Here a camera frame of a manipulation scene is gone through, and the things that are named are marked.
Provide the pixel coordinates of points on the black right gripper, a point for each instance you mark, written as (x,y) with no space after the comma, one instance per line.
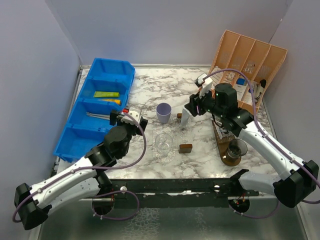
(195,100)

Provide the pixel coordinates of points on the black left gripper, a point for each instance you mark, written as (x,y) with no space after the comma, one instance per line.
(114,116)

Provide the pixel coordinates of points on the brown lid clear box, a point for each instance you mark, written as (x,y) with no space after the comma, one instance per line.
(179,117)
(185,148)

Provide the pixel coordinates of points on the lilac plastic cup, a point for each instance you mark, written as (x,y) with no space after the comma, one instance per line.
(163,112)

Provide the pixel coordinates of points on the clear square toothbrush holder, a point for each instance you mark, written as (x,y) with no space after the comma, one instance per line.
(222,135)

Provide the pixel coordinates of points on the clear plastic cup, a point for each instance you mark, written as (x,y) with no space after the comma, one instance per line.
(163,145)

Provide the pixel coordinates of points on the dark blue plastic cup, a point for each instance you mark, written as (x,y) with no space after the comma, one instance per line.
(236,149)

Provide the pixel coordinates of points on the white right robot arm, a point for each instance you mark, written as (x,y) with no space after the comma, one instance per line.
(295,178)

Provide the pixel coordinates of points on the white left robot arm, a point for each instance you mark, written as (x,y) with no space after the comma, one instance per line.
(33,203)

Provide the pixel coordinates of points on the brown oval wooden tray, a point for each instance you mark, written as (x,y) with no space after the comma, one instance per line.
(221,149)

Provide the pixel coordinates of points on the blue plastic bin organizer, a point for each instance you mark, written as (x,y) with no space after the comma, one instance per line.
(106,87)

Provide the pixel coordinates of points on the white blue box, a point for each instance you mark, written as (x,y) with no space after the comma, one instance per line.
(241,82)

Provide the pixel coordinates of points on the peach compartment organizer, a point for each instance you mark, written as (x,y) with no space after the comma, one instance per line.
(256,59)

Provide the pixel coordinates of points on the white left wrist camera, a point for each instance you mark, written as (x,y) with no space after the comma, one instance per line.
(132,116)

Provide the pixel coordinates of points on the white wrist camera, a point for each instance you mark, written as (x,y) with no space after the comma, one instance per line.
(204,83)
(132,116)

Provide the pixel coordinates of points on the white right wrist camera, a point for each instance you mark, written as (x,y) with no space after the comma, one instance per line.
(204,83)

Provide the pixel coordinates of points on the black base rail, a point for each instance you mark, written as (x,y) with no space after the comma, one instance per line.
(168,193)

